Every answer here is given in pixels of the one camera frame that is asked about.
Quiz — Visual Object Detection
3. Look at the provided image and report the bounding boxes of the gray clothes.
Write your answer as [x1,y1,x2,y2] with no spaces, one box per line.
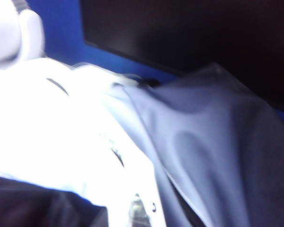
[0,173,109,227]

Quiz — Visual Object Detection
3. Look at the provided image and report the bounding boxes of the white and gray backpack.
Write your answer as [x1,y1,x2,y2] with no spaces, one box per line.
[0,58,284,227]

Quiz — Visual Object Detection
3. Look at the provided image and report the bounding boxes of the white desk fan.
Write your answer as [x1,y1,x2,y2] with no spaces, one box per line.
[0,0,46,71]

